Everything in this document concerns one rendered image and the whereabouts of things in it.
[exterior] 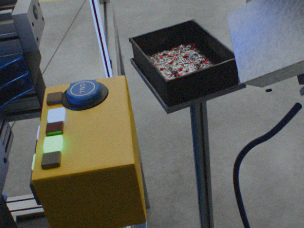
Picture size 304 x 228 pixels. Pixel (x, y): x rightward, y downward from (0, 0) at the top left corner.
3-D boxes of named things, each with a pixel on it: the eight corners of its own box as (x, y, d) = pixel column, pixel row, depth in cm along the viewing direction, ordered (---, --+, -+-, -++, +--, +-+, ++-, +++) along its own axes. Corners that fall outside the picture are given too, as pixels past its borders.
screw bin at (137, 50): (241, 86, 95) (241, 57, 91) (169, 111, 91) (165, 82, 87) (195, 43, 111) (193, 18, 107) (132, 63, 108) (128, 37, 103)
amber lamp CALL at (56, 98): (62, 103, 51) (61, 99, 51) (47, 106, 51) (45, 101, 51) (63, 94, 52) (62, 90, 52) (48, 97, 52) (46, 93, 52)
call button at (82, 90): (102, 106, 50) (99, 94, 49) (67, 112, 50) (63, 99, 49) (102, 87, 54) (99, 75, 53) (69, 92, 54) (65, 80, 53)
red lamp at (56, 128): (63, 135, 46) (61, 130, 46) (46, 137, 46) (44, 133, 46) (64, 124, 48) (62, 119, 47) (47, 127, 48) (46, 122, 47)
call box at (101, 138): (149, 233, 48) (135, 161, 42) (56, 248, 48) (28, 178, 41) (137, 137, 61) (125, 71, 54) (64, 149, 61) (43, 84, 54)
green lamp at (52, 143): (62, 150, 44) (61, 145, 44) (44, 153, 44) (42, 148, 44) (63, 138, 46) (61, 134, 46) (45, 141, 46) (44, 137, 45)
